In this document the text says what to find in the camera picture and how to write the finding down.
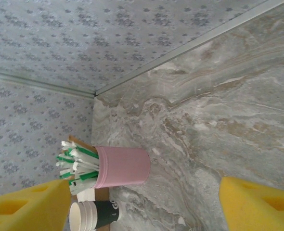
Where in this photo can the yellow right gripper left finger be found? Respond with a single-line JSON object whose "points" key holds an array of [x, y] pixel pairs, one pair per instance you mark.
{"points": [[24, 209]]}

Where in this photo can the green white sugar stick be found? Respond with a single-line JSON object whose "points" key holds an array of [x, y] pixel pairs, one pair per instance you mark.
{"points": [[89, 176], [79, 151], [67, 158], [84, 167]]}

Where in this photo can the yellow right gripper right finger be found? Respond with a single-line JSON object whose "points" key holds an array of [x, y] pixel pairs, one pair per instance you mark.
{"points": [[264, 209]]}

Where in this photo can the brown cardboard tray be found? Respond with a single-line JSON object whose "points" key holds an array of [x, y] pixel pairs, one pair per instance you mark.
{"points": [[102, 193]]}

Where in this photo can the white napkin stack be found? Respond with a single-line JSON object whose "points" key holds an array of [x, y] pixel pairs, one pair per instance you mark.
{"points": [[85, 196]]}

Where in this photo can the stack of paper cups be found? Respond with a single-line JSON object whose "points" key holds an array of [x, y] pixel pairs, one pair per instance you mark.
{"points": [[106, 213]]}

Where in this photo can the pink cylindrical holder cup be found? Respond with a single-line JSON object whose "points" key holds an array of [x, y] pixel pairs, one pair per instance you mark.
{"points": [[125, 166]]}

